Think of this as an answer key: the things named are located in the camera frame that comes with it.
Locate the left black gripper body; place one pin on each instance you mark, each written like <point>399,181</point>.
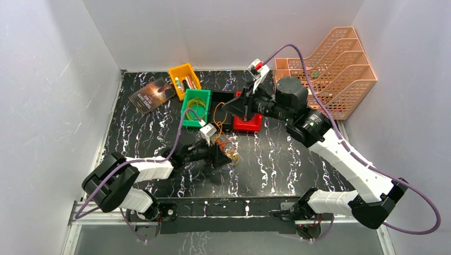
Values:
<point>212,154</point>

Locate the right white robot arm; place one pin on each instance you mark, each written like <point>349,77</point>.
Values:
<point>374,196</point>

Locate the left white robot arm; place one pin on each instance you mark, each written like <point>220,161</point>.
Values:
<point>111,184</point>

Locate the peach plastic file rack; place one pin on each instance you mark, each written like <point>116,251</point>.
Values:
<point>340,73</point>

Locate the markers in yellow bin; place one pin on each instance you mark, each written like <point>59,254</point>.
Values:
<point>185,83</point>

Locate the green plastic bin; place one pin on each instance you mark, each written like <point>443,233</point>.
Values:
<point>199,101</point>

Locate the red plastic bin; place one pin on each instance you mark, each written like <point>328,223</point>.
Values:
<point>253,125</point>

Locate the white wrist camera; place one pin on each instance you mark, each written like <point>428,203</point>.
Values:
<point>259,71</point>
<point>207,133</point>

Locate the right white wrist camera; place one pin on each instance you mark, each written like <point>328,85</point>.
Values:
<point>259,71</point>

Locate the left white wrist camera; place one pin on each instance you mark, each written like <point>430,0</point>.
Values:
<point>207,133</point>

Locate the dark paperback book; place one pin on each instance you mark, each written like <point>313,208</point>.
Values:
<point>152,96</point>

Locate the yellow plastic bin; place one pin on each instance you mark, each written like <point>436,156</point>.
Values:
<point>182,71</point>

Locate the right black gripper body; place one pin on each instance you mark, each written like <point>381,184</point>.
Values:
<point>266,104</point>

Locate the black plastic bin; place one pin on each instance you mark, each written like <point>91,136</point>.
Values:
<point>216,113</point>

